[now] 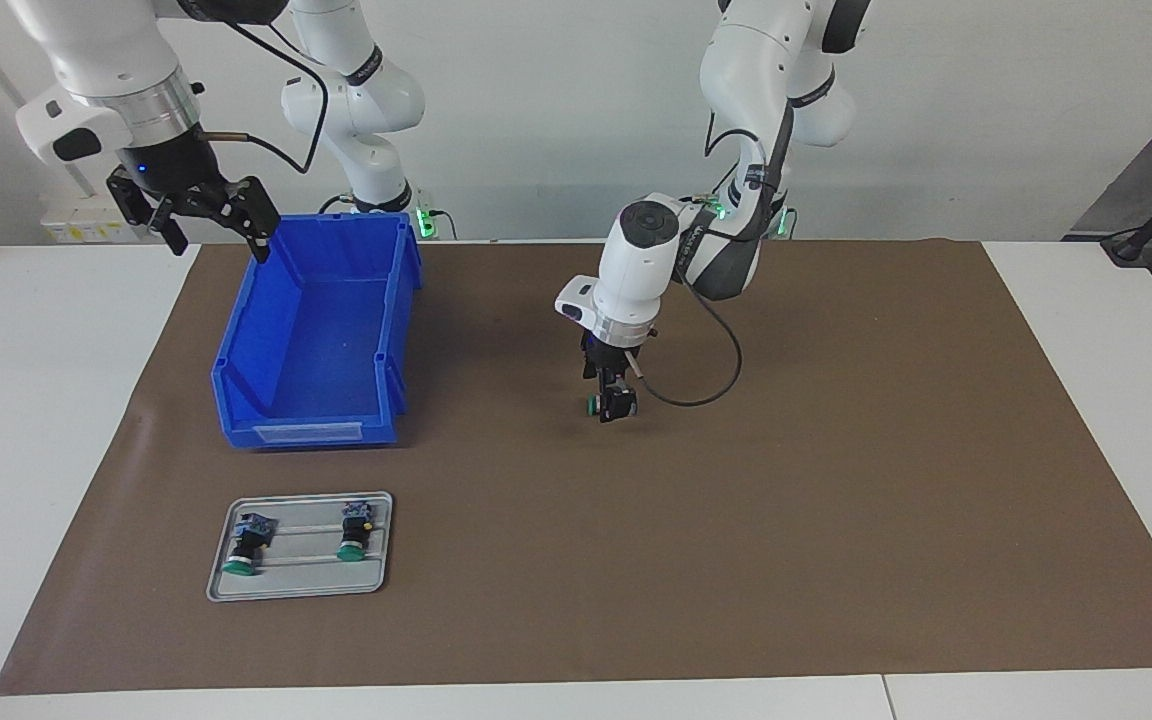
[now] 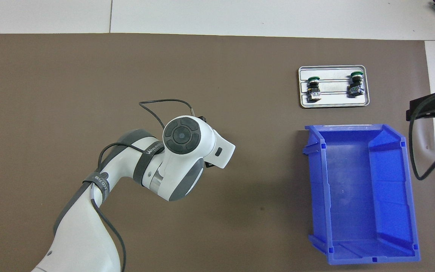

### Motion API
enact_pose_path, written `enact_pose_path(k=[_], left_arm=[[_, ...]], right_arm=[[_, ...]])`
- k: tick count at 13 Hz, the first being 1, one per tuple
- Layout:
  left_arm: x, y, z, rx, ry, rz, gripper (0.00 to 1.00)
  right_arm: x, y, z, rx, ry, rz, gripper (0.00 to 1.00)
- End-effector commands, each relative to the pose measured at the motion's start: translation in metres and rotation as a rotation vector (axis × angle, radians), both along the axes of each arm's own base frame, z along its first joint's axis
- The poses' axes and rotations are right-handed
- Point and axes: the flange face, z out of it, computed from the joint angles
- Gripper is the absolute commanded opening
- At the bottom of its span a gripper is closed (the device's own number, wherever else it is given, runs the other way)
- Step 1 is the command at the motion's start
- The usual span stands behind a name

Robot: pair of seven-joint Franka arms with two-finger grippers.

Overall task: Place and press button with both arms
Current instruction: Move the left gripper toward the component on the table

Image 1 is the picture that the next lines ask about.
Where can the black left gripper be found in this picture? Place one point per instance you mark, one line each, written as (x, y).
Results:
(614, 358)

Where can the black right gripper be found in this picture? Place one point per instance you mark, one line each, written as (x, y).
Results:
(174, 168)

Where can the green push button switch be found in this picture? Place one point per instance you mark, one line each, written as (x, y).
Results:
(353, 545)
(241, 555)
(591, 405)

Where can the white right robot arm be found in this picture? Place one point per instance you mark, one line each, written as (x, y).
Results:
(356, 100)

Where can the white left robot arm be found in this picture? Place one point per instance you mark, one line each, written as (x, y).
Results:
(736, 60)

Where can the brown table mat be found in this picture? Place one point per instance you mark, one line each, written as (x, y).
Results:
(636, 550)

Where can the blue plastic storage bin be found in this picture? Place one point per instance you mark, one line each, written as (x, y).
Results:
(316, 340)

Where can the grey metal tray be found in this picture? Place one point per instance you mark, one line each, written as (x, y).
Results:
(306, 582)

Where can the white wall power box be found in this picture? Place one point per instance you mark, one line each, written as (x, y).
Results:
(76, 228)

